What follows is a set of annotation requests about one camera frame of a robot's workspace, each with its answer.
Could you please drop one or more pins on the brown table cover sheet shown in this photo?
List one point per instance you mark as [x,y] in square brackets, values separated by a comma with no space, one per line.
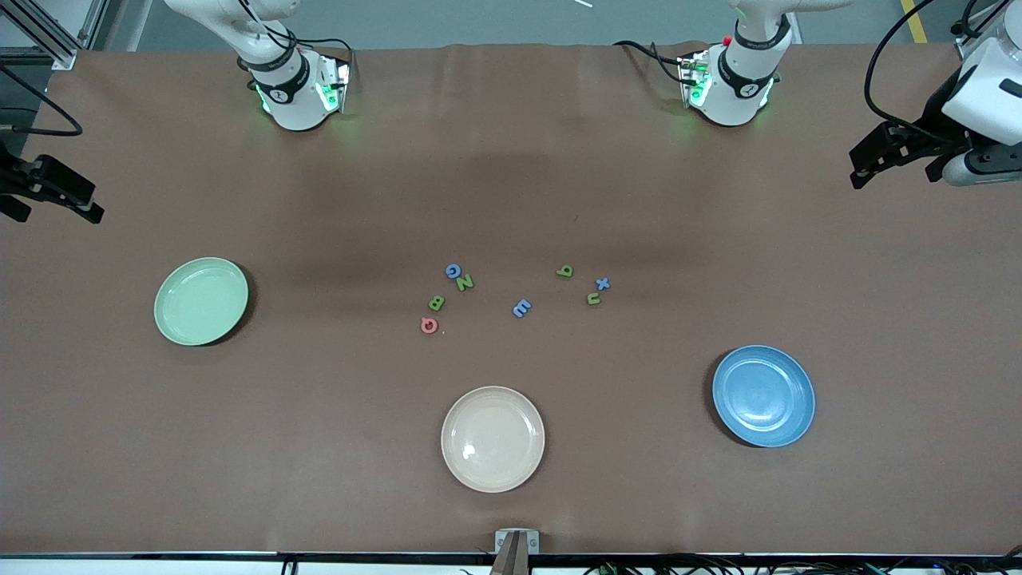
[559,200]

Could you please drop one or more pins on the silver aluminium frame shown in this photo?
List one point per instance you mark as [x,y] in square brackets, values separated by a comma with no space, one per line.
[62,57]

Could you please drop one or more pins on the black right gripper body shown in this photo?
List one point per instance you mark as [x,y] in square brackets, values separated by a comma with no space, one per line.
[9,177]

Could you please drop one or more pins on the green foam letter N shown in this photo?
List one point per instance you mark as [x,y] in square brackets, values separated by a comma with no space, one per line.
[464,283]

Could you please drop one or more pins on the green foam letter B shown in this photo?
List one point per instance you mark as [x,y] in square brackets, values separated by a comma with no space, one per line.
[437,303]

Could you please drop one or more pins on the blue foam letter m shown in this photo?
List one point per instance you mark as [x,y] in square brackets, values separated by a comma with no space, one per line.
[521,308]

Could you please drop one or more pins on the beige round plate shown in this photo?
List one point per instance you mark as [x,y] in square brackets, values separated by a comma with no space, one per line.
[493,439]

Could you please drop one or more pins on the red foam letter Q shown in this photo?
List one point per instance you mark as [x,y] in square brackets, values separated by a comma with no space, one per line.
[423,325]

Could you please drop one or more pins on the blue foam letter G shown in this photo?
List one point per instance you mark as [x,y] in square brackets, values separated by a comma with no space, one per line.
[449,271]

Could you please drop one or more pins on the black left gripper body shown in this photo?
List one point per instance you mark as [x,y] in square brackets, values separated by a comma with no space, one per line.
[931,127]

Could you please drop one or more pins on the metal camera pole bracket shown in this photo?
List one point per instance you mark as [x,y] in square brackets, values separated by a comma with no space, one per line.
[503,541]

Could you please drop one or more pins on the green round plate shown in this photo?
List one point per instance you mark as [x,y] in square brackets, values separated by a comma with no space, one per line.
[200,302]

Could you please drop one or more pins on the green foam letter a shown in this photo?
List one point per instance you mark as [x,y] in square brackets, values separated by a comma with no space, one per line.
[569,271]

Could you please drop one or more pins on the blue round plate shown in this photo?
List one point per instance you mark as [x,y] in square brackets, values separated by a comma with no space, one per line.
[763,396]

